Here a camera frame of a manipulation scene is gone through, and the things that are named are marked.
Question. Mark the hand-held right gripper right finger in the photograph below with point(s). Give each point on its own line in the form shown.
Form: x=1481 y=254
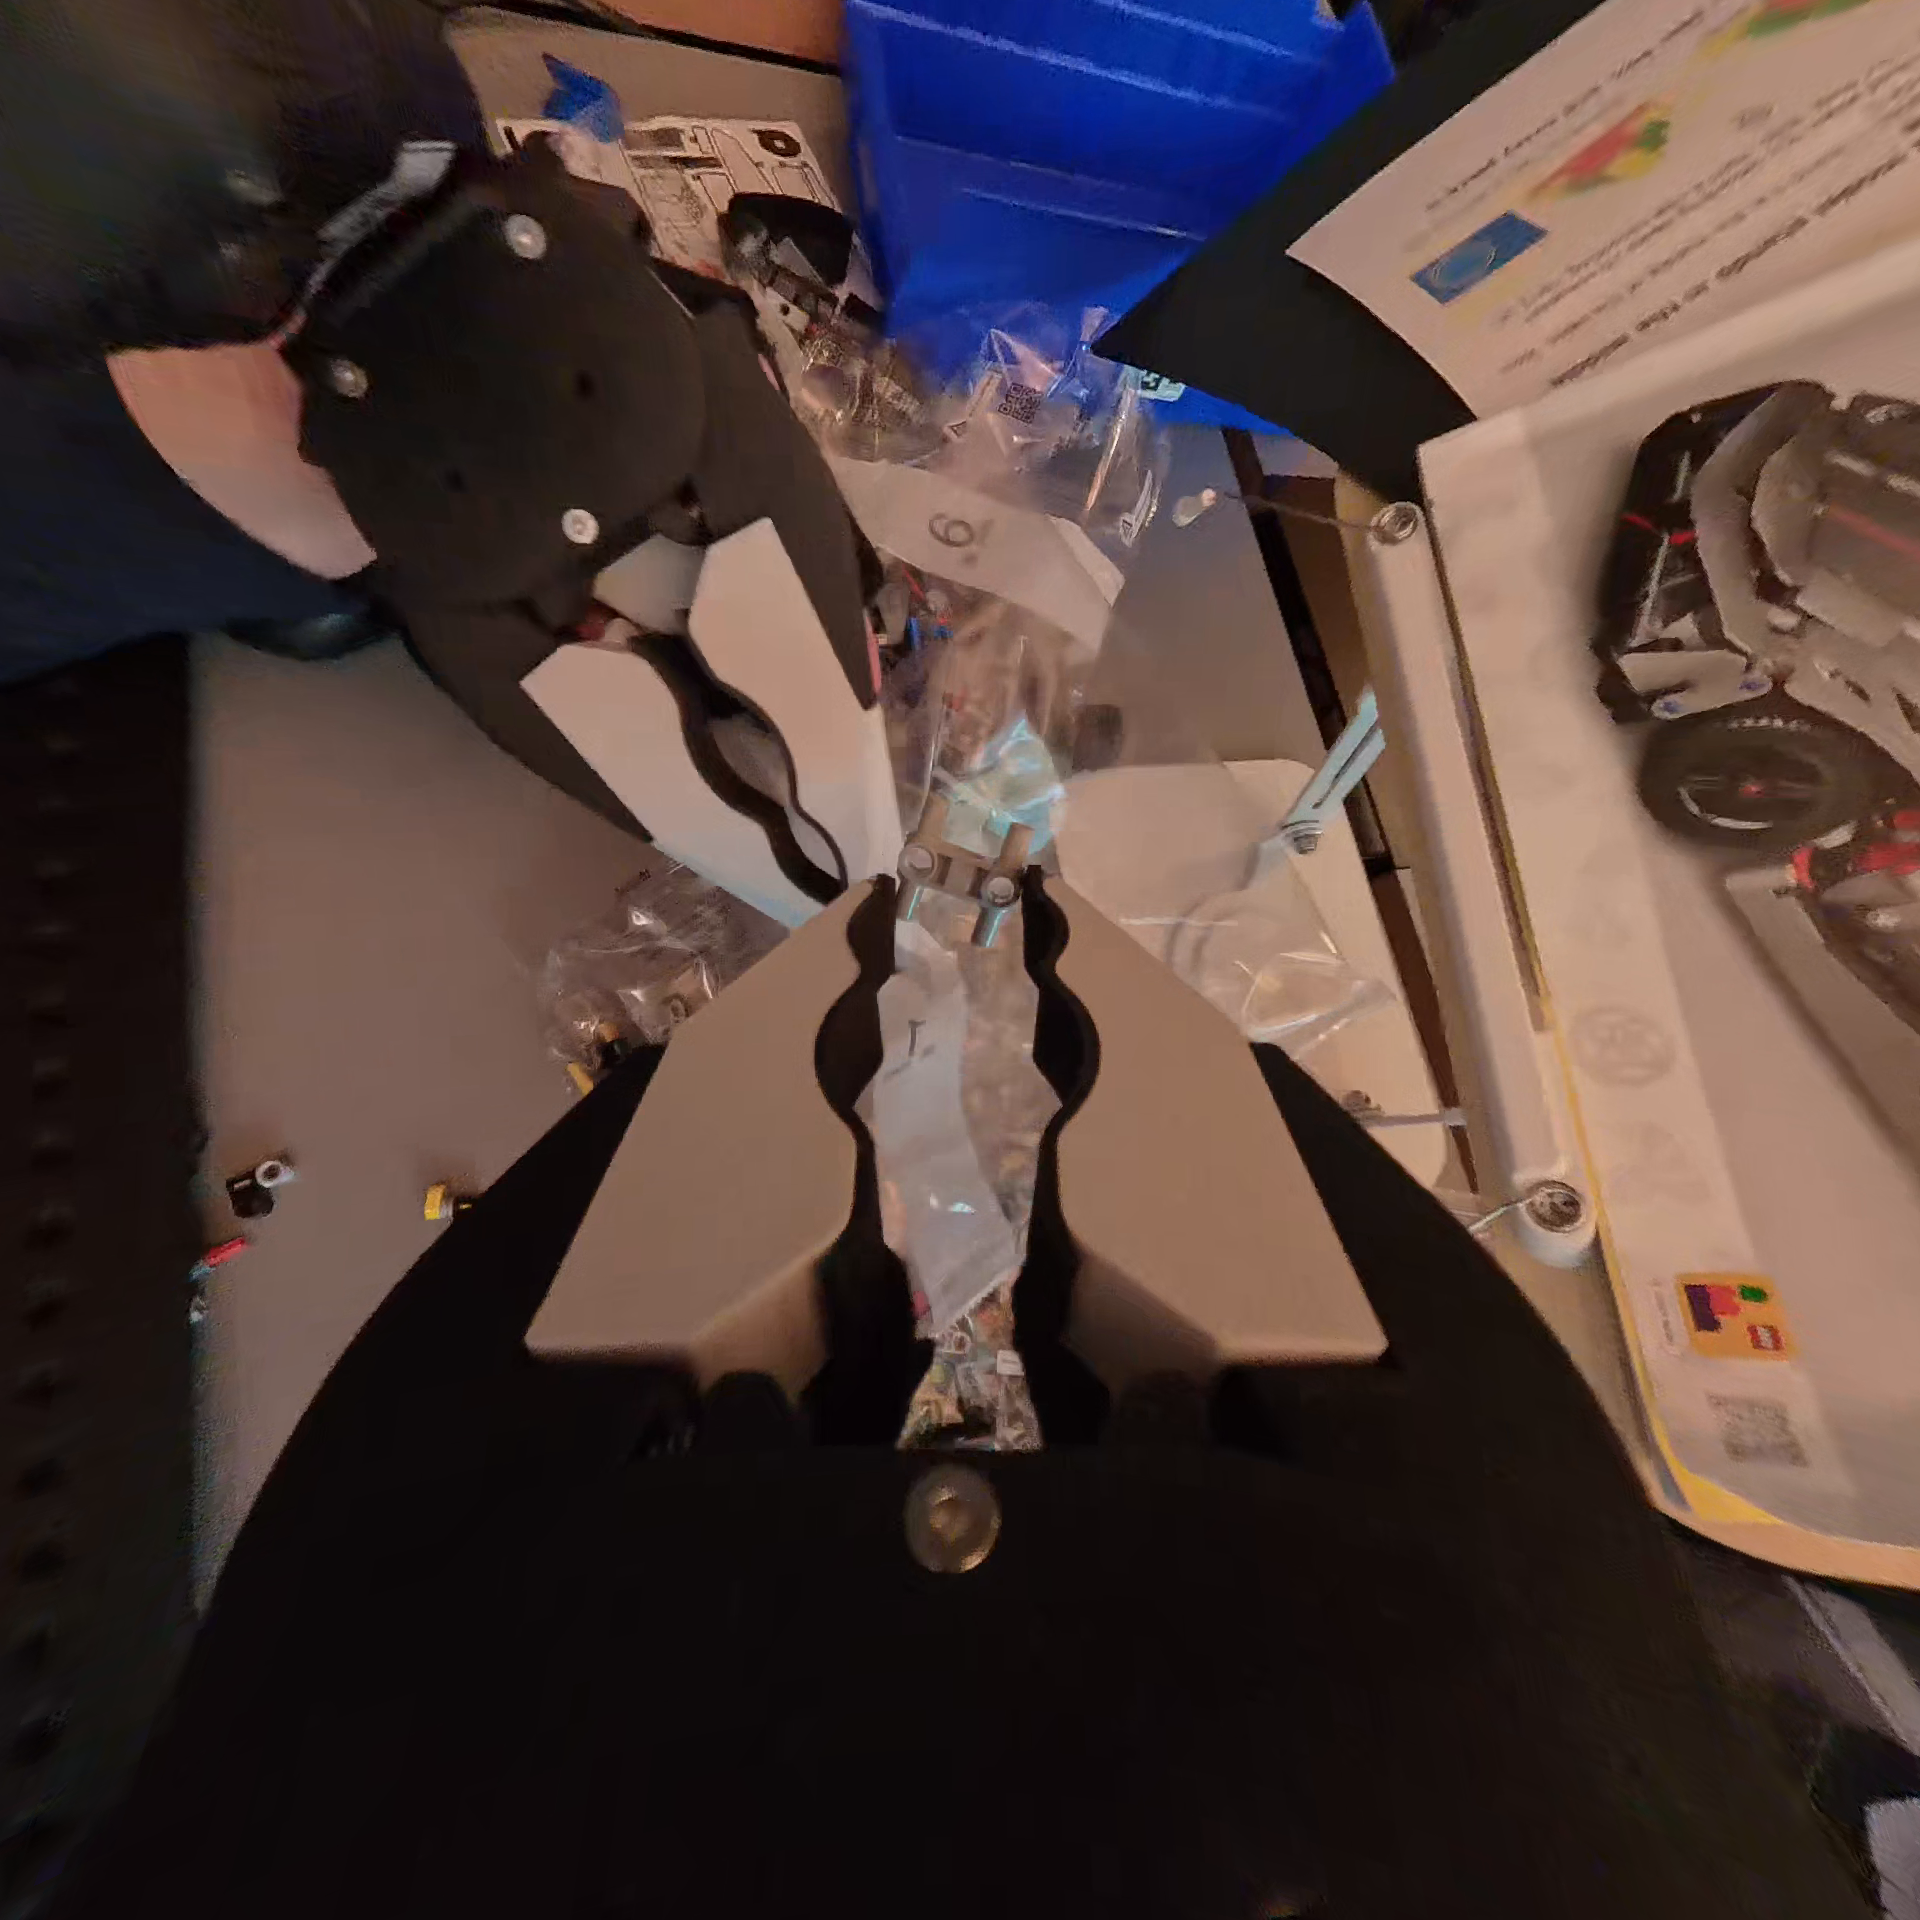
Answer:
x=1216 y=1199

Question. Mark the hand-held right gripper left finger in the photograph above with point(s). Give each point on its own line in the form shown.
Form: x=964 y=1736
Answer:
x=707 y=1199

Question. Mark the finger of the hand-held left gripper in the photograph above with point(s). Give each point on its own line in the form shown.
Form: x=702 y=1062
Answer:
x=794 y=645
x=615 y=735

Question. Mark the pile of clear parts bags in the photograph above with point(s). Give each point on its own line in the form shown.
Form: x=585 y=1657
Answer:
x=1019 y=495

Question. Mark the light grey beam with pins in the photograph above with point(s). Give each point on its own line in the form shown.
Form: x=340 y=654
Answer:
x=961 y=870

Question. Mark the black curved lego piece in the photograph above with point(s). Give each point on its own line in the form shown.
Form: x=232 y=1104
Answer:
x=250 y=1191

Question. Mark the white lego instruction booklet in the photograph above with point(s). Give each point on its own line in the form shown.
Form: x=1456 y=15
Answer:
x=1649 y=1048

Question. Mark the person's left hand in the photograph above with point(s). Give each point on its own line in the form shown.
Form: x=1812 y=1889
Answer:
x=238 y=435

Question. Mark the small crumpled clear bag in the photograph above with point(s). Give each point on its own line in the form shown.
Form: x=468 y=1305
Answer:
x=644 y=961

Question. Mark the white sticker sheet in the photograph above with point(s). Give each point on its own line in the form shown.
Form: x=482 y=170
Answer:
x=672 y=158

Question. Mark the blue tape strip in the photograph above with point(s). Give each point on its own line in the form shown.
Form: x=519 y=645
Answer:
x=582 y=93

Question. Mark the large black rubber tire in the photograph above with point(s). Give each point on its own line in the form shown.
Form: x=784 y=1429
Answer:
x=315 y=634

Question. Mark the small black rubber tire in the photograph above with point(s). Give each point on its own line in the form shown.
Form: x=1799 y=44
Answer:
x=1098 y=733

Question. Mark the red and grey pin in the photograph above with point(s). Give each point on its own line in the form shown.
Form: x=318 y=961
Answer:
x=224 y=1255

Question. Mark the blue plastic bin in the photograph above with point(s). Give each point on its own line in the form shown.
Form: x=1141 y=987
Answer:
x=1077 y=163

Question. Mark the black studded mat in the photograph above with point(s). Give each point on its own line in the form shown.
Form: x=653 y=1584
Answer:
x=90 y=1199

